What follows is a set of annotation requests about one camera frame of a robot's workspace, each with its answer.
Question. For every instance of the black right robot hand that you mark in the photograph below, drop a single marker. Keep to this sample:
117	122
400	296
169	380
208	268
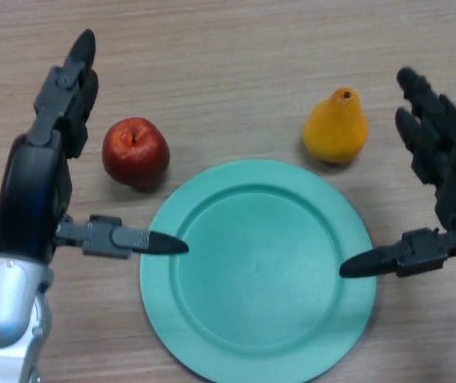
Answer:
455	175

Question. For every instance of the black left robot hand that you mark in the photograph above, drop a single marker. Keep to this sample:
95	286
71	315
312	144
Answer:
28	191

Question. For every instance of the red apple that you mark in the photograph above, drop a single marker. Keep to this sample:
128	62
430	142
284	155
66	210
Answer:
136	153

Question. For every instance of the green round plate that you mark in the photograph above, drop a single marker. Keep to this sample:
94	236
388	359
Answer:
259	279

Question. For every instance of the yellow pear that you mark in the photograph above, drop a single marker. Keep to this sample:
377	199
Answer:
335	131

